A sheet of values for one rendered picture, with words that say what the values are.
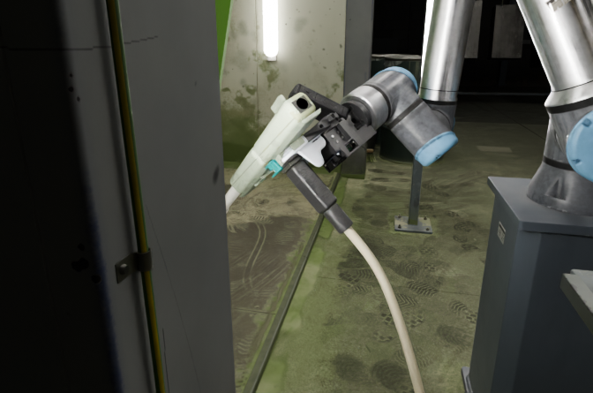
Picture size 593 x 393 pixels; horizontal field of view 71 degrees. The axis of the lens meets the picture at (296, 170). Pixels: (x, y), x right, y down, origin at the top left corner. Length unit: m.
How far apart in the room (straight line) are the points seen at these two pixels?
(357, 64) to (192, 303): 2.79
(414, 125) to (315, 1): 2.32
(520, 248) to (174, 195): 0.83
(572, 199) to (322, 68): 2.31
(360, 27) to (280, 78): 0.67
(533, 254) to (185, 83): 0.84
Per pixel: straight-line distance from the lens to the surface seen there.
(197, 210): 0.35
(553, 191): 1.06
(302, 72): 3.12
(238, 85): 3.26
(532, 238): 1.00
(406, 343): 0.75
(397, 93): 0.87
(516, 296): 1.07
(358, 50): 3.06
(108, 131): 0.24
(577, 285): 0.42
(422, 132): 0.87
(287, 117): 0.62
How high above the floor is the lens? 0.98
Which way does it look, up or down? 17 degrees down
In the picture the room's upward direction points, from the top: straight up
